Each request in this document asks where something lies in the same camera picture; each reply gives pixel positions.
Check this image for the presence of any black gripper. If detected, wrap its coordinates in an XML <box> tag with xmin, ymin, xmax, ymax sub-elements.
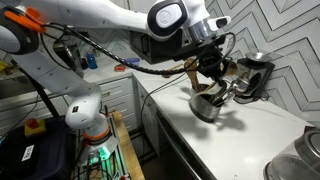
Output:
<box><xmin>194</xmin><ymin>33</ymin><xmax>228</xmax><ymax>85</ymax></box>

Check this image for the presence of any white serving spoon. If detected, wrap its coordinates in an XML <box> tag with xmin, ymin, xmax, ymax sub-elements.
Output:
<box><xmin>192</xmin><ymin>80</ymin><xmax>228</xmax><ymax>98</ymax></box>

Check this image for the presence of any round wooden spoon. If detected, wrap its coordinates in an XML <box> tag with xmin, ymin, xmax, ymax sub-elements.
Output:
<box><xmin>223</xmin><ymin>60</ymin><xmax>239</xmax><ymax>78</ymax></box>

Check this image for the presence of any wooden spatula spoon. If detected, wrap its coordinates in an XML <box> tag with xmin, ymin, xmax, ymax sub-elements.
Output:
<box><xmin>183</xmin><ymin>57</ymin><xmax>202</xmax><ymax>94</ymax></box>

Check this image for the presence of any silver utensil holder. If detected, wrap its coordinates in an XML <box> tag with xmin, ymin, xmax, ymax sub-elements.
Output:
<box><xmin>188</xmin><ymin>84</ymin><xmax>224</xmax><ymax>124</ymax></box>

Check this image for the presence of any wooden utensil on counter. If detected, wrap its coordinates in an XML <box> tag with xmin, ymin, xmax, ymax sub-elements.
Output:
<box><xmin>161</xmin><ymin>63</ymin><xmax>186</xmax><ymax>80</ymax></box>

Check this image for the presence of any black ladle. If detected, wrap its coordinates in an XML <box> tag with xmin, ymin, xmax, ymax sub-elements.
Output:
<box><xmin>208</xmin><ymin>87</ymin><xmax>228</xmax><ymax>105</ymax></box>

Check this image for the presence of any shiny metal ladle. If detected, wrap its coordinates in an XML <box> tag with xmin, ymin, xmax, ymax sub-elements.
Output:
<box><xmin>216</xmin><ymin>75</ymin><xmax>250</xmax><ymax>107</ymax></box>

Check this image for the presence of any black coffee machine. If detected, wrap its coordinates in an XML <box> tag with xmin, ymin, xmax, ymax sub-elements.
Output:
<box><xmin>233</xmin><ymin>52</ymin><xmax>276</xmax><ymax>105</ymax></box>
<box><xmin>52</xmin><ymin>39</ymin><xmax>85</xmax><ymax>79</ymax></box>

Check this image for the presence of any clear container blue lid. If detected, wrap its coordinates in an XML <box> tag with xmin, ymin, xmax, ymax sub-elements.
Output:
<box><xmin>122</xmin><ymin>57</ymin><xmax>141</xmax><ymax>66</ymax></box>

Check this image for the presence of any small orange object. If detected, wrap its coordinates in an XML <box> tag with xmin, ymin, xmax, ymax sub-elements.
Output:
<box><xmin>113</xmin><ymin>63</ymin><xmax>127</xmax><ymax>73</ymax></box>

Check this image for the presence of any white drawer cabinet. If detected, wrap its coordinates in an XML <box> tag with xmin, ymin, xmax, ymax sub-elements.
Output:
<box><xmin>0</xmin><ymin>73</ymin><xmax>143</xmax><ymax>136</ymax></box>

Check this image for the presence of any wooden cart top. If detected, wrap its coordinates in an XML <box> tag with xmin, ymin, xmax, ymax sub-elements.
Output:
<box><xmin>110</xmin><ymin>110</ymin><xmax>146</xmax><ymax>180</ymax></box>

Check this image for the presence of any blue bottle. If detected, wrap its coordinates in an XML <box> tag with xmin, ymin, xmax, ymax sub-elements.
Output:
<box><xmin>86</xmin><ymin>52</ymin><xmax>99</xmax><ymax>70</ymax></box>

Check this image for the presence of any yellow emergency stop button box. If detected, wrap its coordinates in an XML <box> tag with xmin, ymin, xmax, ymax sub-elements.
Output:
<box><xmin>23</xmin><ymin>117</ymin><xmax>47</xmax><ymax>138</ymax></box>

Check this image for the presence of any black control box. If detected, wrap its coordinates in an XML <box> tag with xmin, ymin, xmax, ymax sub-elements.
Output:
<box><xmin>0</xmin><ymin>115</ymin><xmax>74</xmax><ymax>180</ymax></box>

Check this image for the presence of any black power cord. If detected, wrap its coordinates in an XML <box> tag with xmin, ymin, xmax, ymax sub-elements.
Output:
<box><xmin>139</xmin><ymin>71</ymin><xmax>188</xmax><ymax>158</ymax></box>

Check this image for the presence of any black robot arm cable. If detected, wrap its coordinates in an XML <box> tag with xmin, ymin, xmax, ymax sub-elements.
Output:
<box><xmin>39</xmin><ymin>22</ymin><xmax>237</xmax><ymax>76</ymax></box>

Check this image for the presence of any orange cable clip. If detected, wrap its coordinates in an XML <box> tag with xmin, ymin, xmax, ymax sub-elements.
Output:
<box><xmin>3</xmin><ymin>7</ymin><xmax>46</xmax><ymax>34</ymax></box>

